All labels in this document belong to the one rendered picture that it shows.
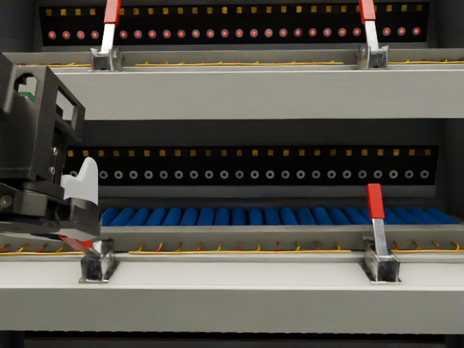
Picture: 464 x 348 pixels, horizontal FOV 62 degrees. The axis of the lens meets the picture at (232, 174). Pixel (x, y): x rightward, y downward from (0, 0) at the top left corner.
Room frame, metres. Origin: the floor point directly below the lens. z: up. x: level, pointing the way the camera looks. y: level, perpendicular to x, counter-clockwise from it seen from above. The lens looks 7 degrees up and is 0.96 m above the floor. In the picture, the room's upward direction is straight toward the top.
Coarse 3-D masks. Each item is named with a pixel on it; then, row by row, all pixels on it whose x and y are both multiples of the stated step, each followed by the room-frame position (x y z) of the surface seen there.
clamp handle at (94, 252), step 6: (66, 240) 0.31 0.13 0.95; (72, 240) 0.31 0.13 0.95; (72, 246) 0.33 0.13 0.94; (78, 246) 0.33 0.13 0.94; (84, 246) 0.33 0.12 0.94; (90, 246) 0.34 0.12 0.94; (96, 246) 0.37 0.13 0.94; (84, 252) 0.35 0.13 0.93; (90, 252) 0.35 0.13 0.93; (96, 252) 0.35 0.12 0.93; (96, 258) 0.37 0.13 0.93
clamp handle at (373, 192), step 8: (368, 184) 0.38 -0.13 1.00; (376, 184) 0.38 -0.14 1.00; (368, 192) 0.38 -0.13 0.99; (376, 192) 0.38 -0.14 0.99; (368, 200) 0.38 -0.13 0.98; (376, 200) 0.37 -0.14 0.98; (376, 208) 0.37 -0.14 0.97; (376, 216) 0.37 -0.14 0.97; (384, 216) 0.37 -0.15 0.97; (376, 224) 0.37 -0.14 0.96; (376, 232) 0.37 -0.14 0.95; (384, 232) 0.37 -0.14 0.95; (376, 240) 0.37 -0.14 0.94; (384, 240) 0.37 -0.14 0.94; (376, 248) 0.37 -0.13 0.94; (384, 248) 0.36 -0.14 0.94
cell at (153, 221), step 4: (156, 208) 0.50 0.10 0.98; (160, 208) 0.50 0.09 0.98; (156, 212) 0.48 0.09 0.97; (160, 212) 0.49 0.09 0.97; (164, 212) 0.49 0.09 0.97; (152, 216) 0.47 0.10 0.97; (156, 216) 0.47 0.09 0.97; (160, 216) 0.48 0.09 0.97; (164, 216) 0.49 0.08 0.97; (148, 220) 0.46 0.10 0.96; (152, 220) 0.46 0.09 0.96; (156, 220) 0.46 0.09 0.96; (160, 220) 0.47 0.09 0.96; (144, 224) 0.45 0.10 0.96; (148, 224) 0.44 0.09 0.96; (152, 224) 0.44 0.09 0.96; (156, 224) 0.45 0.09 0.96; (160, 224) 0.46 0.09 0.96
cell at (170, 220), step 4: (172, 208) 0.50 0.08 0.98; (176, 208) 0.50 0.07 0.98; (168, 212) 0.49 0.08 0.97; (172, 212) 0.48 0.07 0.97; (176, 212) 0.48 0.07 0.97; (180, 212) 0.49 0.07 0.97; (168, 216) 0.47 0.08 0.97; (172, 216) 0.47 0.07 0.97; (176, 216) 0.47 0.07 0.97; (180, 216) 0.49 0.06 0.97; (164, 220) 0.46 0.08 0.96; (168, 220) 0.45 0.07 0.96; (172, 220) 0.46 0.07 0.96; (176, 220) 0.46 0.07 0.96; (164, 224) 0.44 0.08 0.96; (168, 224) 0.44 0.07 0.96; (172, 224) 0.45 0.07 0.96; (176, 224) 0.46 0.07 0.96
